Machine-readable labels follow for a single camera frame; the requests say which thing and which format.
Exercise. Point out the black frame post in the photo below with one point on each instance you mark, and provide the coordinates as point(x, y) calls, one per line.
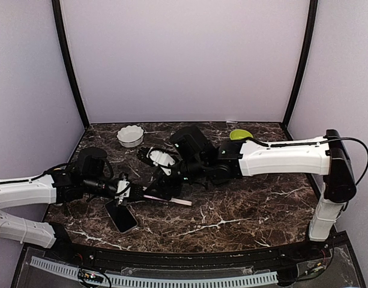
point(66, 56)
point(302, 63)

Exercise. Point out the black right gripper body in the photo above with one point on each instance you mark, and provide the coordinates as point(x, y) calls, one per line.
point(162, 171)

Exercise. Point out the black front rail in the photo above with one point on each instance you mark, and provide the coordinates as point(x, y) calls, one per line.
point(103, 258)

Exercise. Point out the green bowl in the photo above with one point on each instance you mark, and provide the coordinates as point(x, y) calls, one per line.
point(239, 134)

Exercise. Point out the pink phone case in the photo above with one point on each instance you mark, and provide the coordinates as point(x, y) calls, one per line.
point(172, 200)

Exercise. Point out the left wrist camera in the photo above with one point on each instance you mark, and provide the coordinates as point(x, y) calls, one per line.
point(125, 188)

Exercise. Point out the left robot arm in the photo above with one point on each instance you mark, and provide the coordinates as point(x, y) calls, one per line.
point(91, 173)

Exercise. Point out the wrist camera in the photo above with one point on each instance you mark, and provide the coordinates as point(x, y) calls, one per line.
point(125, 188)
point(155, 157)

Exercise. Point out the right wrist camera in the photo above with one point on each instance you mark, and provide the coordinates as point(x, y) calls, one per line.
point(155, 157)

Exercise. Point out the left black frame post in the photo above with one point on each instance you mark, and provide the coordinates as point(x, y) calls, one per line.
point(66, 56)

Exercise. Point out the small circuit board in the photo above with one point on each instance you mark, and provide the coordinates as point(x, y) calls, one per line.
point(86, 276)

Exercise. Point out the left phone in clear case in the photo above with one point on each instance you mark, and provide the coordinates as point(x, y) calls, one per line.
point(121, 217)

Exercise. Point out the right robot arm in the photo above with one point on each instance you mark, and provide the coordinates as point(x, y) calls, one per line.
point(196, 158)

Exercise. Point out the right black frame post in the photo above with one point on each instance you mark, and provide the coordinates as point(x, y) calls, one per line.
point(302, 63)

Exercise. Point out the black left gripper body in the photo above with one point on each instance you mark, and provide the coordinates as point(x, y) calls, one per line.
point(121, 202)

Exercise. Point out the white slotted cable duct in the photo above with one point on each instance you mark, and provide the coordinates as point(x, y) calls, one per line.
point(115, 280)

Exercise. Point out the white scalloped bowl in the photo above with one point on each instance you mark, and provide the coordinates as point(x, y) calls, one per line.
point(130, 136)

